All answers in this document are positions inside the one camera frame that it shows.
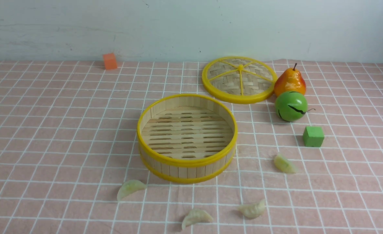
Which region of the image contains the orange cube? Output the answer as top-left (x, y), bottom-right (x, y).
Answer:
top-left (103, 52), bottom-right (118, 70)

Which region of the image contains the pink checkered tablecloth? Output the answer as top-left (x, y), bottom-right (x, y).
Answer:
top-left (0, 61), bottom-right (383, 234)

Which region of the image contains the orange yellow pear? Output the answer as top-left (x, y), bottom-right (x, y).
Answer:
top-left (274, 63), bottom-right (307, 97)

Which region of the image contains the green cube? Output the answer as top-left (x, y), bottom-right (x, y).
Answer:
top-left (303, 126), bottom-right (325, 148)

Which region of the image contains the green apple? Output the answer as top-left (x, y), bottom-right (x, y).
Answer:
top-left (275, 91), bottom-right (315, 122)

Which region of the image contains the pale green dumpling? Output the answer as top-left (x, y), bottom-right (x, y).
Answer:
top-left (273, 154), bottom-right (297, 174)
top-left (116, 179), bottom-right (147, 202)

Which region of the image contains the yellow bamboo steamer lid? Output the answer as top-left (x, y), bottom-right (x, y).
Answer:
top-left (201, 56), bottom-right (278, 105)

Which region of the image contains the yellow bamboo steamer tray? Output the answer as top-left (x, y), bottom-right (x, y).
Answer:
top-left (137, 94), bottom-right (239, 184)

